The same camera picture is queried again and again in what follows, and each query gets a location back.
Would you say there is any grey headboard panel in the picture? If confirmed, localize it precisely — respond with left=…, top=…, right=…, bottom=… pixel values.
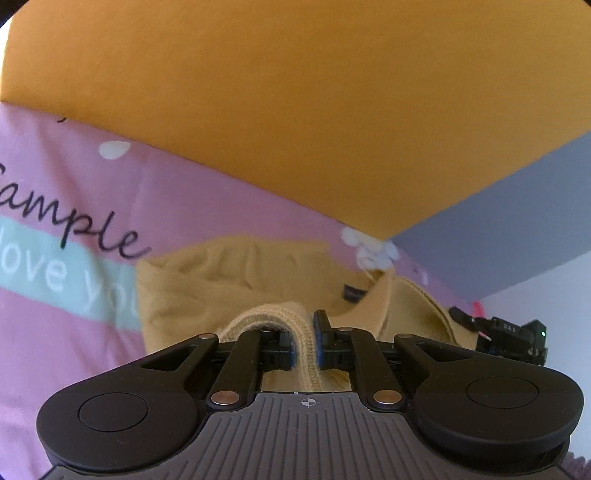
left=390, top=138, right=591, bottom=303

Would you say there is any purple printed bed sheet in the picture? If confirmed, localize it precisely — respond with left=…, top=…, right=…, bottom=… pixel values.
left=0, top=104, right=591, bottom=480

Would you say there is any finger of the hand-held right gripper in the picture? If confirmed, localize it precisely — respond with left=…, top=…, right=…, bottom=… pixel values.
left=449, top=306, right=486, bottom=334

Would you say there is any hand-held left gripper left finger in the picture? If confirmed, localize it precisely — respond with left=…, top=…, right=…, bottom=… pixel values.
left=139, top=325, right=297, bottom=411

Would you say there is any orange headboard panel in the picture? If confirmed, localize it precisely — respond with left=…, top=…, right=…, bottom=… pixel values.
left=0, top=0, right=591, bottom=241

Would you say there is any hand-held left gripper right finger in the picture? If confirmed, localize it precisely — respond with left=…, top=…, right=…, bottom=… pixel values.
left=313, top=310, right=468, bottom=411

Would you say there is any beige cable knit cardigan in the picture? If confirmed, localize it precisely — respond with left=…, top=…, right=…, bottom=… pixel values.
left=135, top=235, right=477, bottom=393

